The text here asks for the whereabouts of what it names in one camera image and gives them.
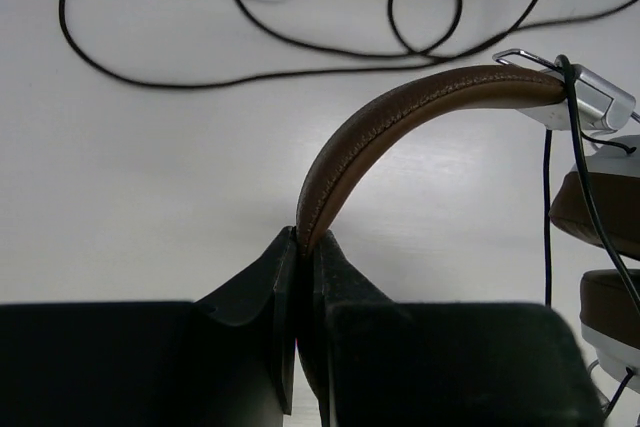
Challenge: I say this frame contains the brown silver headphones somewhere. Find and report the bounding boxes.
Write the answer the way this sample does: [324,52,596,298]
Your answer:
[294,48,640,383]

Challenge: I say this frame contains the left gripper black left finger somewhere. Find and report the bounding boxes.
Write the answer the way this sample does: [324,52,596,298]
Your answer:
[1,227,297,426]

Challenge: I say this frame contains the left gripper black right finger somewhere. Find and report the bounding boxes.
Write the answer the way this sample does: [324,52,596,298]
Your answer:
[299,234,605,426]

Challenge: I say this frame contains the black cable of white headphones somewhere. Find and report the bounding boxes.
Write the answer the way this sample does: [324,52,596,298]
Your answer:
[58,0,640,89]

